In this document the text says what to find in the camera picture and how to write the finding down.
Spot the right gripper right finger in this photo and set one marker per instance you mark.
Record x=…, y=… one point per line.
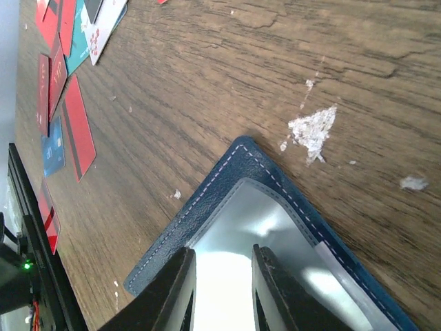
x=280, y=302

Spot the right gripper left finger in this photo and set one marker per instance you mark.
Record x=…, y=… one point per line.
x=167, y=303

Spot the navy blue card holder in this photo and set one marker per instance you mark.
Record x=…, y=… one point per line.
x=246, y=200

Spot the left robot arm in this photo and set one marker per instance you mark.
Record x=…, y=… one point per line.
x=17, y=276

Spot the red card front left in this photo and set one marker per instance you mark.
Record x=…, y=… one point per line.
x=49, y=216

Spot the red striped card left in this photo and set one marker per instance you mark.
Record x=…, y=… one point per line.
x=78, y=129

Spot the blue card left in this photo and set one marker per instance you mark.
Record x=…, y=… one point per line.
x=52, y=148

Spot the white card red print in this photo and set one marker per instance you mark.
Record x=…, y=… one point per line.
x=101, y=19

